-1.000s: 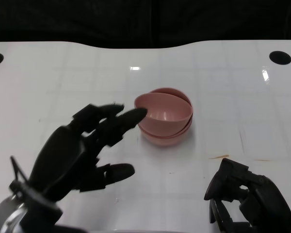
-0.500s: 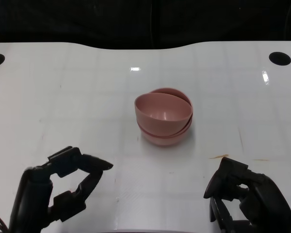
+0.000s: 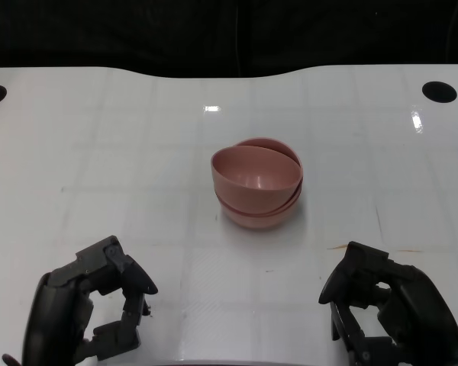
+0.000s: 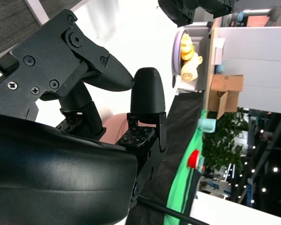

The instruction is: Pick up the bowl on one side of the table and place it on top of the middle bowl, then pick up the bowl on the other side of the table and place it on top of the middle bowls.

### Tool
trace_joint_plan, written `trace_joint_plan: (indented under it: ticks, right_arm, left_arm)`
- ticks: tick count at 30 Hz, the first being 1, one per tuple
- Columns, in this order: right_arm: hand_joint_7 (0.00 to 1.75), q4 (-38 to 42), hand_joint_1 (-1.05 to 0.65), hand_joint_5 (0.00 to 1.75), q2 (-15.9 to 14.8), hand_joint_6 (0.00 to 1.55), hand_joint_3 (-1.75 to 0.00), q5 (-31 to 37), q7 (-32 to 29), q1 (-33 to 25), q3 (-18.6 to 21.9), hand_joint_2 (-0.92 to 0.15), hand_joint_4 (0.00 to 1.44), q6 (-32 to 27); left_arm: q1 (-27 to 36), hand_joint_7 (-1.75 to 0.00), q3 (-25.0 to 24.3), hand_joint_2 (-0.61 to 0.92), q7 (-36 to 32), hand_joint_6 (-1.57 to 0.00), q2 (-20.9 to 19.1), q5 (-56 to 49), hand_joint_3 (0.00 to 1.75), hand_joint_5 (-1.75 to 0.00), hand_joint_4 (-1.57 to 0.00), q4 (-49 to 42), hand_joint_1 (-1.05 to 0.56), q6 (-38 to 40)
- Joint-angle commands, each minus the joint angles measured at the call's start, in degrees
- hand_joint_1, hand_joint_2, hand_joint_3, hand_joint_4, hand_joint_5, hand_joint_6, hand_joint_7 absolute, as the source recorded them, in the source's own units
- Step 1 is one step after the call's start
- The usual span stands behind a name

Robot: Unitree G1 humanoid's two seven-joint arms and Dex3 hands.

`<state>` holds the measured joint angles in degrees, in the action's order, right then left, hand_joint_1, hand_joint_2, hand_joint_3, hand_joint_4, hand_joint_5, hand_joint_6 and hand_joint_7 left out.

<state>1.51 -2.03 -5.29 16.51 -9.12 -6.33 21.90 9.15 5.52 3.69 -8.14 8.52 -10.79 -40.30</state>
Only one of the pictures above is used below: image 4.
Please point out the black backdrop curtain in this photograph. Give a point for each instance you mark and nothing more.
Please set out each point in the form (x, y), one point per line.
(178, 117)

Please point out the grey background robot arm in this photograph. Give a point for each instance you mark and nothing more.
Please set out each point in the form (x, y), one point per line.
(257, 12)

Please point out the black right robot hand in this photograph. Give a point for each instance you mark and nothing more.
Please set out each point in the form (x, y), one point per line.
(61, 175)

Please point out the purple rimmed plate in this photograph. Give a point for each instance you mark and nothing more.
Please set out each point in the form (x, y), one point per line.
(175, 56)

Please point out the yellow toy food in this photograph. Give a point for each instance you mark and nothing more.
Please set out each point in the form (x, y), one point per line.
(187, 47)

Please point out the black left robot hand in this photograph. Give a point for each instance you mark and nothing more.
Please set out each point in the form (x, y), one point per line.
(178, 11)

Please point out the beige toy bread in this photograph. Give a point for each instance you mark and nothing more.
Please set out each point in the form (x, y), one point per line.
(189, 70)

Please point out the green cloth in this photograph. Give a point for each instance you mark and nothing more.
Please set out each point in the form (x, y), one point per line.
(180, 187)

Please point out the black stand pole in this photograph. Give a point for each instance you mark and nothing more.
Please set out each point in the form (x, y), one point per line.
(168, 209)

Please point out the pink plastic bowl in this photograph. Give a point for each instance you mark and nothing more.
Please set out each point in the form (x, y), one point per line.
(114, 129)

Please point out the cardboard box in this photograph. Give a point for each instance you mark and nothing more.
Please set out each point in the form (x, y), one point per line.
(227, 93)

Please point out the green leafy plant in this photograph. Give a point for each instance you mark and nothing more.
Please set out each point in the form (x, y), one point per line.
(220, 145)

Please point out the teal cup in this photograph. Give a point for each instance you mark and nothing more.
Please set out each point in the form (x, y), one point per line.
(207, 125)

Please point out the grey shelf unit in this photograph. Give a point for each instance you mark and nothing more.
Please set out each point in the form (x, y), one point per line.
(204, 47)

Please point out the red cup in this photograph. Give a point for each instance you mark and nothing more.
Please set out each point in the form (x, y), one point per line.
(193, 159)

